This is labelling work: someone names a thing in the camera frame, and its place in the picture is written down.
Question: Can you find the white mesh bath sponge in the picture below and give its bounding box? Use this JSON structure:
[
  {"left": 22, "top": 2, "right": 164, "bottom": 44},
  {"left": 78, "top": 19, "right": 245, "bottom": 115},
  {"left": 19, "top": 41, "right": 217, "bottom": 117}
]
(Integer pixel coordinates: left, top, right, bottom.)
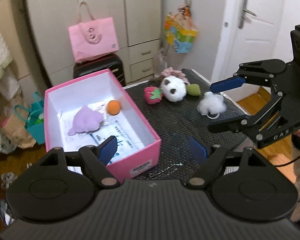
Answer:
[{"left": 197, "top": 92, "right": 227, "bottom": 120}]

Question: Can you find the purple plush toy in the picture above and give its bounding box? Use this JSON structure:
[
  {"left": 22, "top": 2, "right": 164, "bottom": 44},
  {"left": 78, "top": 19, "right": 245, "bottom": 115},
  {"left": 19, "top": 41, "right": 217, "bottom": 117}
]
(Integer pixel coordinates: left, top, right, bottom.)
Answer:
[{"left": 68, "top": 105, "right": 104, "bottom": 136}]

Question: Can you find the green plush ball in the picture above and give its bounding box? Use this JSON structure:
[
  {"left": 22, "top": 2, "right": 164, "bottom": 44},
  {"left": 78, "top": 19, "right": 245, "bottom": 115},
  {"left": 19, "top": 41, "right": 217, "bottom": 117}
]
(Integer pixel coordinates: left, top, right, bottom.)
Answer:
[{"left": 186, "top": 84, "right": 201, "bottom": 96}]

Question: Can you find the orange ball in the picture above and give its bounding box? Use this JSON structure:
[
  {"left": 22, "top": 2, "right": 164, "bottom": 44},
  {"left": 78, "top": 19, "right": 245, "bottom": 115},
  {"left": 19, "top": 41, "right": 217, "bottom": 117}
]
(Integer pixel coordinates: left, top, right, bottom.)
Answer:
[{"left": 106, "top": 100, "right": 121, "bottom": 115}]

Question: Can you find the white panda plush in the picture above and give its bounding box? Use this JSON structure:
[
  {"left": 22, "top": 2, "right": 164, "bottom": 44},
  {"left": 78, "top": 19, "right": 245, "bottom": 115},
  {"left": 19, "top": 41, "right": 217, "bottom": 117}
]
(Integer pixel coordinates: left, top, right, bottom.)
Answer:
[{"left": 160, "top": 76, "right": 187, "bottom": 102}]

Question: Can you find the pink floral scrunchie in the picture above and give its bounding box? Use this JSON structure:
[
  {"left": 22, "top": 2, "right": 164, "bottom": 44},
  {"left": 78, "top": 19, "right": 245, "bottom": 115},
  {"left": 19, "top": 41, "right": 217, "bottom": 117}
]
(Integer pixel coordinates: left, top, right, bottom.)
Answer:
[{"left": 160, "top": 67, "right": 190, "bottom": 85}]

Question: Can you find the pink strawberry plush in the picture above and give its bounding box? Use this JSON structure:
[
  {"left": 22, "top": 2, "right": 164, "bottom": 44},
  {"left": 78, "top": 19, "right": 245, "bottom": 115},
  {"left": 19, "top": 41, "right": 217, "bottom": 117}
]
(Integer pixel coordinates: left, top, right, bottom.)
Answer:
[{"left": 144, "top": 86, "right": 163, "bottom": 105}]

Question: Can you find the large blue tissue pack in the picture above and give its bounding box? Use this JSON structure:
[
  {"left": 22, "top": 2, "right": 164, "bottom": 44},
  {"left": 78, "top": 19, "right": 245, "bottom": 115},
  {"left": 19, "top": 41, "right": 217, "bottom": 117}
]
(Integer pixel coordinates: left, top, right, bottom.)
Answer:
[{"left": 90, "top": 121, "right": 144, "bottom": 166}]

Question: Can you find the black dotted table mat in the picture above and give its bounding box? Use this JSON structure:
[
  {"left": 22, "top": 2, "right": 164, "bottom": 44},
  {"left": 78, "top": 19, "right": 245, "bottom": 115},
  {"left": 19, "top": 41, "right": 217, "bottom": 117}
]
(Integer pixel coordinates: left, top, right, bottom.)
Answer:
[{"left": 125, "top": 81, "right": 253, "bottom": 182}]

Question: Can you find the pink cardboard box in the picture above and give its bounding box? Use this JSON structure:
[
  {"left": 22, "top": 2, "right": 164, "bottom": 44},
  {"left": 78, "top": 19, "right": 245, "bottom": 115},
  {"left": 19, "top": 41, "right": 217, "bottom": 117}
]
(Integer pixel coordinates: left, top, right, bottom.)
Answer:
[{"left": 44, "top": 69, "right": 161, "bottom": 181}]

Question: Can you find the white door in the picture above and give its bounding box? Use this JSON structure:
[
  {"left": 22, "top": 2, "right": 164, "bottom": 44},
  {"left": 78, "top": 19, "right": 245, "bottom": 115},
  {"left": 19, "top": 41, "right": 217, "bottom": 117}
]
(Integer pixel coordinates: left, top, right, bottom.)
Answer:
[{"left": 211, "top": 0, "right": 285, "bottom": 82}]

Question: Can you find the colourful hanging gift bag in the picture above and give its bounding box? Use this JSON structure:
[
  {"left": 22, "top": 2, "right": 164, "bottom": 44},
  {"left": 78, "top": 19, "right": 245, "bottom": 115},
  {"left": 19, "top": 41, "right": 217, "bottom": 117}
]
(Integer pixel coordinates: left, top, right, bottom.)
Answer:
[{"left": 164, "top": 5, "right": 198, "bottom": 54}]

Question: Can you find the teal gift bag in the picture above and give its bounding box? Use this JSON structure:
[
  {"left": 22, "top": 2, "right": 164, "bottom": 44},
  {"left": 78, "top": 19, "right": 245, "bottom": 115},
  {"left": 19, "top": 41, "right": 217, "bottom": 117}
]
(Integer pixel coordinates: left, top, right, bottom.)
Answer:
[{"left": 13, "top": 92, "right": 45, "bottom": 145}]

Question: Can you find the black suitcase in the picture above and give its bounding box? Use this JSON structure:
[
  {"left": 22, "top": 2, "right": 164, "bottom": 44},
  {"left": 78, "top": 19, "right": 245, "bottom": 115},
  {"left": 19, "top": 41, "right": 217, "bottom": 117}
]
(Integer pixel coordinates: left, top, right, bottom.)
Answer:
[{"left": 73, "top": 53, "right": 126, "bottom": 87}]

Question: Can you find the brown paper bag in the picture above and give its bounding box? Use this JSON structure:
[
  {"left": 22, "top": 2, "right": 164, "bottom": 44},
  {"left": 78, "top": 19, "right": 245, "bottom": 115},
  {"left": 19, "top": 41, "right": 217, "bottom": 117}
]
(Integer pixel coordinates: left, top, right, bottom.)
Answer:
[{"left": 0, "top": 95, "right": 36, "bottom": 149}]

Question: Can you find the pink paper shopping bag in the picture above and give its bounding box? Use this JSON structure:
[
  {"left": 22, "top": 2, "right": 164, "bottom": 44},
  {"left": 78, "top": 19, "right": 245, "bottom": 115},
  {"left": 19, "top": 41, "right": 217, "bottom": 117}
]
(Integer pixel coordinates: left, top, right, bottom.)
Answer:
[{"left": 68, "top": 1, "right": 119, "bottom": 63}]

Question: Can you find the beige wardrobe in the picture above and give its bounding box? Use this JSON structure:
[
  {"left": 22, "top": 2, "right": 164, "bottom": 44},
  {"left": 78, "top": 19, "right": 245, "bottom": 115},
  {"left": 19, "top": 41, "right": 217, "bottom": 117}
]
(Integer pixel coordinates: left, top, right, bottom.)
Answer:
[{"left": 26, "top": 0, "right": 161, "bottom": 85}]

